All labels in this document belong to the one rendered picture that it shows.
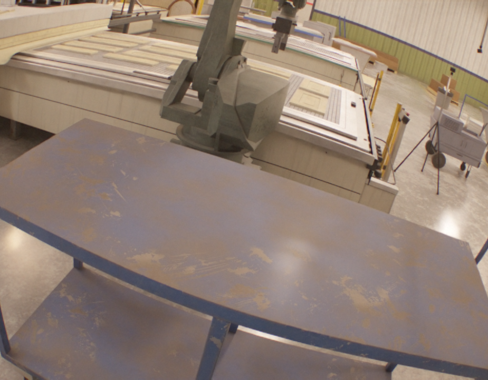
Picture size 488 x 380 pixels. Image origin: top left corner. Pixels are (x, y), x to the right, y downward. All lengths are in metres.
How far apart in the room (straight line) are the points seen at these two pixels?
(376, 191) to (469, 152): 3.78
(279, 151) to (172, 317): 1.42
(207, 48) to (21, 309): 1.77
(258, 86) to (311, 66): 4.63
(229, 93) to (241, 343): 1.19
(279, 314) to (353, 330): 0.18
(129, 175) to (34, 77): 2.44
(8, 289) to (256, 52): 5.59
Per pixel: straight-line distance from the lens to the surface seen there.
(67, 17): 4.58
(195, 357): 1.82
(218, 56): 2.47
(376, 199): 3.05
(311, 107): 3.22
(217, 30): 2.53
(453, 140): 6.51
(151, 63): 3.53
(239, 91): 2.28
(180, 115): 2.42
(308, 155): 2.93
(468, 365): 1.13
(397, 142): 4.33
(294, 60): 6.94
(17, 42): 4.02
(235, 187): 1.43
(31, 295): 2.42
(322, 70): 6.92
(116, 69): 3.31
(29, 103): 3.77
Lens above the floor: 1.67
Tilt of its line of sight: 27 degrees down
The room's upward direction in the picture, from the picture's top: 15 degrees clockwise
